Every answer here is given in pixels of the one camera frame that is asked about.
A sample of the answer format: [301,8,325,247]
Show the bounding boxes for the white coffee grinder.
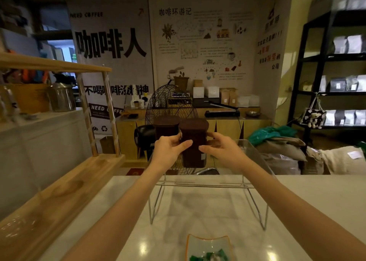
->
[130,92,145,109]

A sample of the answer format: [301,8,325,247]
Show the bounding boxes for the potted plant brown pot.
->
[173,71,190,93]

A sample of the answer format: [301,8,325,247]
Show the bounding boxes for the clear shelf riser wire legs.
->
[148,139,271,230]

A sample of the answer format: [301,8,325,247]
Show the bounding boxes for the white cloth sack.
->
[320,146,366,175]

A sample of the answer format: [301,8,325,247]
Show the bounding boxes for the illustrated white wall poster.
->
[148,0,258,105]

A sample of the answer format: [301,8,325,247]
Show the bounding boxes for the yellow container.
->
[11,83,51,114]

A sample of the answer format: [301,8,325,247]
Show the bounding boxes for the orange rimmed glass dish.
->
[185,234,233,261]

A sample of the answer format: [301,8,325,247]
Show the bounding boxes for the person's left forearm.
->
[61,163,167,261]

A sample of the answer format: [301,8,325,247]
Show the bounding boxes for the brown lidded canister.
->
[153,115,181,150]
[179,118,210,169]

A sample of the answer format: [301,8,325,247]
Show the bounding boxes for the person's right forearm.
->
[236,157,366,261]

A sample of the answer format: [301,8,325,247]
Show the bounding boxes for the black white plush pouch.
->
[300,107,327,129]

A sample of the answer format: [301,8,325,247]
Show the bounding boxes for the wooden counter cabinet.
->
[116,106,273,162]

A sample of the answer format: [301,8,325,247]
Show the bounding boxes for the steel lidded pot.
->
[47,82,77,113]

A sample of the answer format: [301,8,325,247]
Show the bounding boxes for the black bag sealer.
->
[204,102,241,118]

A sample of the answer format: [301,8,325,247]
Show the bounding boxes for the black stool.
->
[133,125,157,160]

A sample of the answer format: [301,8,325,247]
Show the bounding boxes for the green wrapped candies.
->
[189,248,229,261]

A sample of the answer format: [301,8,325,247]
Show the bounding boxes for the steel faucet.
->
[196,168,220,176]

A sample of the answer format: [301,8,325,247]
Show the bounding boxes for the row of coffee bags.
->
[320,74,366,93]
[332,34,366,54]
[324,109,366,126]

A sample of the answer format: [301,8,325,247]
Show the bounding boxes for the black wire fan guard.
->
[145,84,198,176]

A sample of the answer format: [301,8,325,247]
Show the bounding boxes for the white banner large black letters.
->
[67,1,155,133]

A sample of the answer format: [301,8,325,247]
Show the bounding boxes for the grey plastic sack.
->
[260,153,302,175]

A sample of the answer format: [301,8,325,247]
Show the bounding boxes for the person's left hand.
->
[151,133,194,172]

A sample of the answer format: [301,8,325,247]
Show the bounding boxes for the beige burlap sack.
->
[257,137,307,162]

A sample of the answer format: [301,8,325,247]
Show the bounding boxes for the roll-up banner black base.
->
[81,73,126,136]

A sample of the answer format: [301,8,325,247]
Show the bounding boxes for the kraft paper bag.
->
[220,88,239,108]

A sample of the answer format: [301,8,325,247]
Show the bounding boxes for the wooden shelf rack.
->
[0,52,126,261]

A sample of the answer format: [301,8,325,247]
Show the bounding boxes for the green plastic bag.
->
[248,125,298,146]

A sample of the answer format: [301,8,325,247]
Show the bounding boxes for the black metal shelving unit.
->
[287,10,366,145]

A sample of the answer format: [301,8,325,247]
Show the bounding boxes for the narrow poster red black letters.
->
[255,3,284,73]

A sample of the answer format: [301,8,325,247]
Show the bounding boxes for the person's right hand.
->
[199,132,251,173]

